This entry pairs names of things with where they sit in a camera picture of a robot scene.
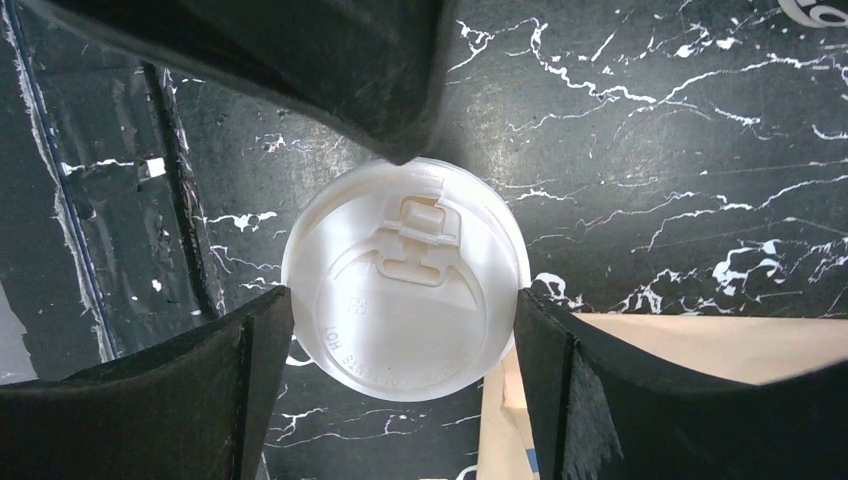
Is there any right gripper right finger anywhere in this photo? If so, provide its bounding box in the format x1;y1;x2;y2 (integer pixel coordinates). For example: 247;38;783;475
515;289;847;479

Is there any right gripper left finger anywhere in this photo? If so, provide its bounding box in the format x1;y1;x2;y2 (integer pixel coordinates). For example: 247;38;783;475
1;286;294;479

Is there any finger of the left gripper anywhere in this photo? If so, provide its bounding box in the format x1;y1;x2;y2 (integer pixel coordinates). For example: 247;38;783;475
32;0;457;165

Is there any blue checkered paper bag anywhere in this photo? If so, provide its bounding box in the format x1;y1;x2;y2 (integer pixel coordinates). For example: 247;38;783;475
477;314;847;479

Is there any stack of white paper cups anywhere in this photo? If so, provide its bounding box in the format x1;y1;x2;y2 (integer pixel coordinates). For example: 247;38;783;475
778;0;847;28

